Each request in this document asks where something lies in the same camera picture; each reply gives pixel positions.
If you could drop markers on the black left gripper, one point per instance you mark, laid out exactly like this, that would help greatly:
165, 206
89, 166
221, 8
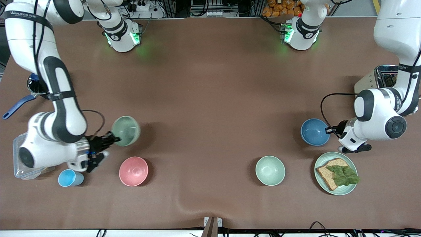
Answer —
342, 126

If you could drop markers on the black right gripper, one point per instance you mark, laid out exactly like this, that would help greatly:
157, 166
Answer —
97, 143

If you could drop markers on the blue bowl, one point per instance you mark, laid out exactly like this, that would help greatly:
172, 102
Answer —
314, 131

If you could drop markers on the sage green bowl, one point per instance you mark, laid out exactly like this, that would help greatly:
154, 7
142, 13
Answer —
128, 130

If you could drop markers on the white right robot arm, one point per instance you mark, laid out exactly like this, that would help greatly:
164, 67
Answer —
62, 98

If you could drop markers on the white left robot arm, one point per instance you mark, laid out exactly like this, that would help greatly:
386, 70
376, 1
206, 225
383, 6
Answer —
378, 118

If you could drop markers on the pink bowl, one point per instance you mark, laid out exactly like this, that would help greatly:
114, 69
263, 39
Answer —
133, 171

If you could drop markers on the mint green bowl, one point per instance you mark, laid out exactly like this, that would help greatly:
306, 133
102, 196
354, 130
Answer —
270, 170

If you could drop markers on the brown bread slice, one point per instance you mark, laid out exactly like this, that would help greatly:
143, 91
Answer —
324, 174

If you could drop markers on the green lettuce leaf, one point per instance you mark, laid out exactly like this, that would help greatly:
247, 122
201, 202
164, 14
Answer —
343, 176

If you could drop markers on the light blue cup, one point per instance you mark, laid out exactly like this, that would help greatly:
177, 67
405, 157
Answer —
69, 178

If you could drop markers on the mint green plate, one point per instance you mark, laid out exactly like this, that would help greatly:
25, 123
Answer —
342, 190

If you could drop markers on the beige and chrome toaster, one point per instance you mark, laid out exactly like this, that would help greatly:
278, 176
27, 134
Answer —
371, 82

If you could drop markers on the glass lid with blue knob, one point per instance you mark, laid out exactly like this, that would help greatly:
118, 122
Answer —
34, 82

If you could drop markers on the clear plastic lidded container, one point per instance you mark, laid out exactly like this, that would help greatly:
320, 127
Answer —
19, 172

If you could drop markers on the bag of orange snacks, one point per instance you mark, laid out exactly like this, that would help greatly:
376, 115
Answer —
279, 8

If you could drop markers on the white power strip with plugs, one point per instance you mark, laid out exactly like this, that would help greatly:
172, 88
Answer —
139, 6

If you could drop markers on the small white power strip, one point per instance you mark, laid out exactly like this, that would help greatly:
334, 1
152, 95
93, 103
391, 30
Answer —
213, 13

